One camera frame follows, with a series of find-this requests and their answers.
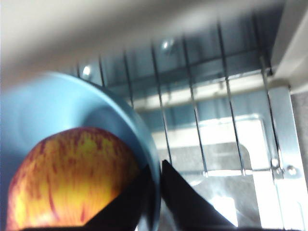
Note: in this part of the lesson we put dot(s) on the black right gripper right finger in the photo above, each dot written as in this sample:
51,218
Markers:
187,211

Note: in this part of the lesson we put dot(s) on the blue ribbed bowl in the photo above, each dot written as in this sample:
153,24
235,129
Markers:
60,101

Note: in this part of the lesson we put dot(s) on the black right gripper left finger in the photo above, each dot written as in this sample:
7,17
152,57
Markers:
120,216

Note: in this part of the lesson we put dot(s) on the red apple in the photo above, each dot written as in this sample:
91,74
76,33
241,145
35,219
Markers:
72,173

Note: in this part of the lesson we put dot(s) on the cream Toshiba toaster oven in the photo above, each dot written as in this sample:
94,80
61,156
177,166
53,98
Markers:
192,55

